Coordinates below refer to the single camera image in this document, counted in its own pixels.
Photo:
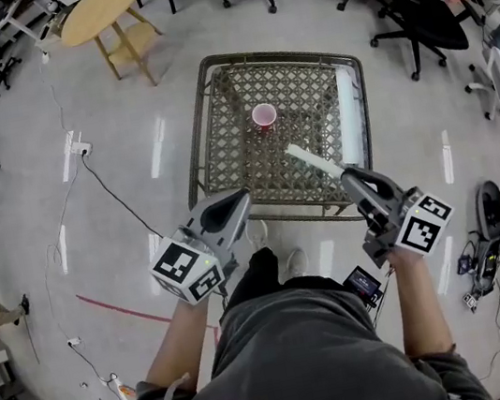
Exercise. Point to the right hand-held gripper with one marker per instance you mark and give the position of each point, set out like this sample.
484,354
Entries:
423,227

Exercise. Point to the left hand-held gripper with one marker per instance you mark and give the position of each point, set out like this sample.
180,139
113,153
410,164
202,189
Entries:
186,271

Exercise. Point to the red cup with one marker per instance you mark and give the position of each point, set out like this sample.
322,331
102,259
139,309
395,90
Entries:
264,115

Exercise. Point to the person's right forearm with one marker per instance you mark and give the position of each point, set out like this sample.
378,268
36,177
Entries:
421,303

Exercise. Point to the person's left forearm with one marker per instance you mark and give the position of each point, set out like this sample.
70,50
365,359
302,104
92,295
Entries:
179,344

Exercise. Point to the person's left white shoe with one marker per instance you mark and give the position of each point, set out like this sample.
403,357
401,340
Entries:
257,236

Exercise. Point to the person's white shoe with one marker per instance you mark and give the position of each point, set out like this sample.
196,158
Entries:
296,262
257,236

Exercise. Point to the rattan glass-top table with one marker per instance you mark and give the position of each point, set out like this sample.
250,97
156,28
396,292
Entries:
232,150

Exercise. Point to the person's black trousers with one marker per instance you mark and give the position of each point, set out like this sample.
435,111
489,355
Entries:
255,274

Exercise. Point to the person's right white shoe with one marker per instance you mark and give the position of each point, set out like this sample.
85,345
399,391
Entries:
296,262

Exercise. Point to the small black display screen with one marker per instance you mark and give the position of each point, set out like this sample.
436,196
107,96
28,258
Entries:
362,282

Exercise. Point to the spare grey gripper device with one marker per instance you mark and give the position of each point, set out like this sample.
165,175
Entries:
490,206

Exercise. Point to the white power strip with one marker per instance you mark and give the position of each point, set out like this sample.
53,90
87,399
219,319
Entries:
81,149

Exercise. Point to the person's grey shirt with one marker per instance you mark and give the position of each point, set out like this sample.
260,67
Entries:
297,367

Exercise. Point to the black chair with red back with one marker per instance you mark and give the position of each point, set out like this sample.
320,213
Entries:
429,22

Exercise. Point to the small white plug adapter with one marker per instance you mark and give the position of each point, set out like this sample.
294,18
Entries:
74,342

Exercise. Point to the round wooden side table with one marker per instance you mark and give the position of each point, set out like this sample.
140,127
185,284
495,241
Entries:
99,6

